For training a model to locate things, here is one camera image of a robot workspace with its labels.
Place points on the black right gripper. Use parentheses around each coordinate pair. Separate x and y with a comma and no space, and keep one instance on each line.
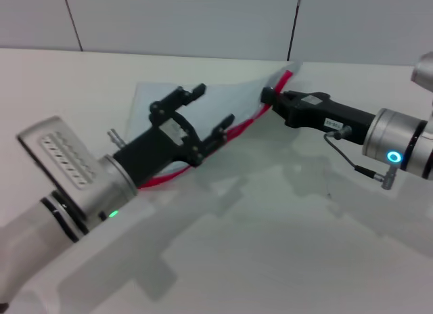
(324,114)

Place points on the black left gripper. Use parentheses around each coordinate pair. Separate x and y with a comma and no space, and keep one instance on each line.
(159,148)

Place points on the clear document bag red zipper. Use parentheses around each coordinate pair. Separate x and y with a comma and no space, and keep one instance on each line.
(233,101)

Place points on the silver connector plug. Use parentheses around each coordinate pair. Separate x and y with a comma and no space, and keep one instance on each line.
(116,138)

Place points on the silver vented wrist camera box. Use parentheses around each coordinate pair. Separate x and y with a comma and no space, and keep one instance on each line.
(64,158)

